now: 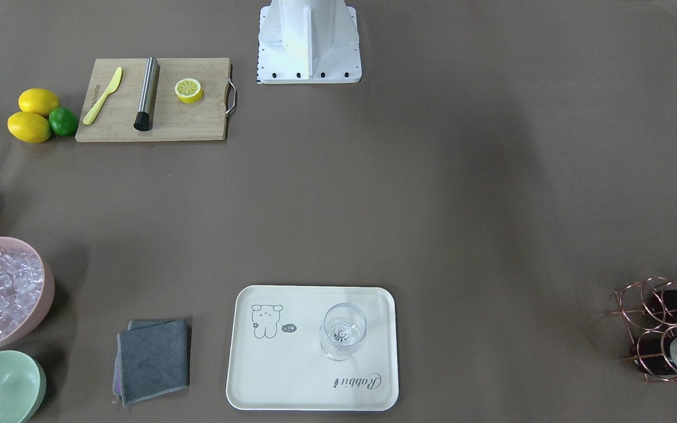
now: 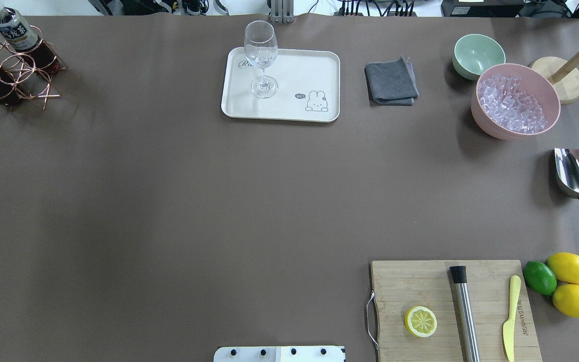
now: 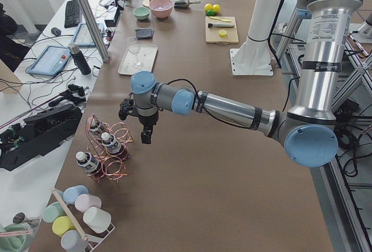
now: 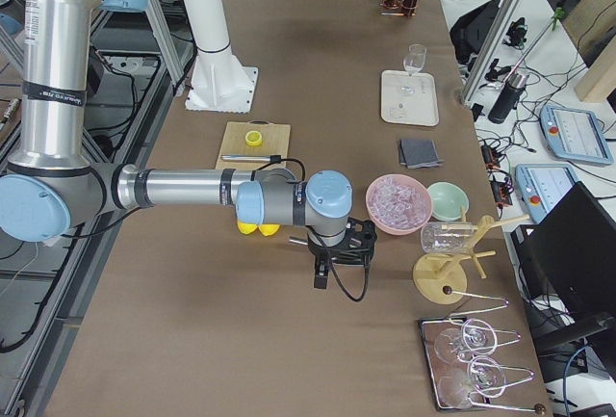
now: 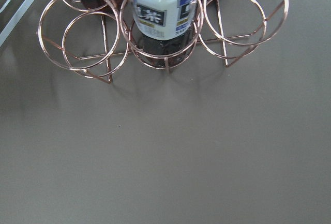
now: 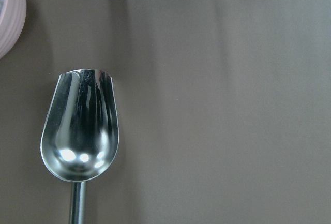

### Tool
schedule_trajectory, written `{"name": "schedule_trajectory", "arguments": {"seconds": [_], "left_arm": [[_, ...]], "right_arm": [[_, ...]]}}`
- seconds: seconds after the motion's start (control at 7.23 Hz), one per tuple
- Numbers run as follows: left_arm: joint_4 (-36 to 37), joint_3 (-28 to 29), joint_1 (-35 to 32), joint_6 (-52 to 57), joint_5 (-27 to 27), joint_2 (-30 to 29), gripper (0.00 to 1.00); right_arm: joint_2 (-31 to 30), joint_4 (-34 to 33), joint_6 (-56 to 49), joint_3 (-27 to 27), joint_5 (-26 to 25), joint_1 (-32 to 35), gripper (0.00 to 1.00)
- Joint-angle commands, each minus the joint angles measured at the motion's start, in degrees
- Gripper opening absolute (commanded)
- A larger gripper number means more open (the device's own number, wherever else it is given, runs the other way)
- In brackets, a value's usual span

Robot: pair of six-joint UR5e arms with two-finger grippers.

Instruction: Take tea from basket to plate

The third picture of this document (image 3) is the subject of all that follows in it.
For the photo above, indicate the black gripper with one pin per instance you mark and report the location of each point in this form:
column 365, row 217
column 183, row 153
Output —
column 147, row 121

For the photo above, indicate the tea bottle taken to tray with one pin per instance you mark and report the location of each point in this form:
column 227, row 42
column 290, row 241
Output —
column 88, row 162

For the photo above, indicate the tea bottle middle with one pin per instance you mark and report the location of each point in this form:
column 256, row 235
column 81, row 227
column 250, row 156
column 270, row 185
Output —
column 111, row 143

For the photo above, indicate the tea bottle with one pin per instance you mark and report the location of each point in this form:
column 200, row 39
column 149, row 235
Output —
column 111, row 143
column 97, row 128

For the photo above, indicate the tea bottle rear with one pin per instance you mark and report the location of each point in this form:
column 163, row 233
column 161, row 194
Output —
column 97, row 128

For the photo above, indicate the clear wine glass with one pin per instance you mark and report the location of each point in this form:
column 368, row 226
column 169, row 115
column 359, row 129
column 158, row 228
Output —
column 134, row 48

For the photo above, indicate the pink cup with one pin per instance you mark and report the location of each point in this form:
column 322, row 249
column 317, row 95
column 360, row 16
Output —
column 85, row 201

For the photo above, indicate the white cup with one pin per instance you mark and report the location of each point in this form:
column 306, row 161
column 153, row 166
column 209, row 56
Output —
column 97, row 219

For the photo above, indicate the blue cup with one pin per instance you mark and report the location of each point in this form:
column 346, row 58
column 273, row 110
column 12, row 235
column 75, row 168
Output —
column 70, row 194

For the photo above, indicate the black thermos bottle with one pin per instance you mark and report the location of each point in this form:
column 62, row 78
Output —
column 79, row 59

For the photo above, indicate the grey folded cloth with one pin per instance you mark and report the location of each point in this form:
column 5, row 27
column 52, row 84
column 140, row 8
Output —
column 144, row 34

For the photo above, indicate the black equipment case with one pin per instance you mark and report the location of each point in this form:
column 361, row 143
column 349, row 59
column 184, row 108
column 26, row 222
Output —
column 39, row 135

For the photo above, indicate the blue teach pendant far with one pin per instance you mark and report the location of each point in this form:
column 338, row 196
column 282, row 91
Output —
column 82, row 36

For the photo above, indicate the blue teach pendant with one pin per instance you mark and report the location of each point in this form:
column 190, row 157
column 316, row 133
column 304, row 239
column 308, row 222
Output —
column 82, row 36
column 51, row 61

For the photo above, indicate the green cup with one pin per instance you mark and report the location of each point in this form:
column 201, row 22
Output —
column 52, row 212

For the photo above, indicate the bamboo cutting board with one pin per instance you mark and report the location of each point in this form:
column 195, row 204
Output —
column 212, row 35

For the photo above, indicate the blue teach pendant near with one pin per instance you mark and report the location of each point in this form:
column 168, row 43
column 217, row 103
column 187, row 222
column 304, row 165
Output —
column 51, row 61

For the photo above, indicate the yellow cup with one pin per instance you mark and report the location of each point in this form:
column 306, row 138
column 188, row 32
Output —
column 61, row 225

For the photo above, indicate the green bowl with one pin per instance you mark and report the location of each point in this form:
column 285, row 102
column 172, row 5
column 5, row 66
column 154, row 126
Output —
column 141, row 13

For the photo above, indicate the steel muddler black tip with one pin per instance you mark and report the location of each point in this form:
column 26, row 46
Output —
column 215, row 25

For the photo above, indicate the half lemon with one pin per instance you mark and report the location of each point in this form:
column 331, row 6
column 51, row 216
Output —
column 222, row 33

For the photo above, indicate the pink bowl with ice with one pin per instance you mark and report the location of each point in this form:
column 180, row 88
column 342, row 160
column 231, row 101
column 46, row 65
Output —
column 161, row 9

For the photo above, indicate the grey cup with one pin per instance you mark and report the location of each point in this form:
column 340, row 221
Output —
column 72, row 241

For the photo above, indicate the yellow plastic knife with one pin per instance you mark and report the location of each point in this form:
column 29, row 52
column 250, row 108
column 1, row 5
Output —
column 219, row 19

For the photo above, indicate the metal ice scoop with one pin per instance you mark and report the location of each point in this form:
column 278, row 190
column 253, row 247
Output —
column 184, row 4

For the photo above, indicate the computer mouse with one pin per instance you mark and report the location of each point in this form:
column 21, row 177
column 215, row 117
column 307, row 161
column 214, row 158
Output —
column 56, row 31

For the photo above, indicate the black keyboard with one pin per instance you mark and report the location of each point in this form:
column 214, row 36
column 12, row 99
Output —
column 72, row 14

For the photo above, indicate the lemon one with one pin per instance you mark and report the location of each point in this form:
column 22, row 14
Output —
column 208, row 7

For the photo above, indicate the lime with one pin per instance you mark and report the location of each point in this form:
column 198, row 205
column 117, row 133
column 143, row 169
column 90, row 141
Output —
column 216, row 8

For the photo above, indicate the copper wire bottle basket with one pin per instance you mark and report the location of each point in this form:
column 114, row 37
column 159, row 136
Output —
column 113, row 167

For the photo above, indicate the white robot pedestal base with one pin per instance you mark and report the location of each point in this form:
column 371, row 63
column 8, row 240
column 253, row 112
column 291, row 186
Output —
column 253, row 56

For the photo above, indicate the aluminium frame post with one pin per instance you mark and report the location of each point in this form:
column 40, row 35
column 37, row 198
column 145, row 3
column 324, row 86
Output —
column 93, row 29

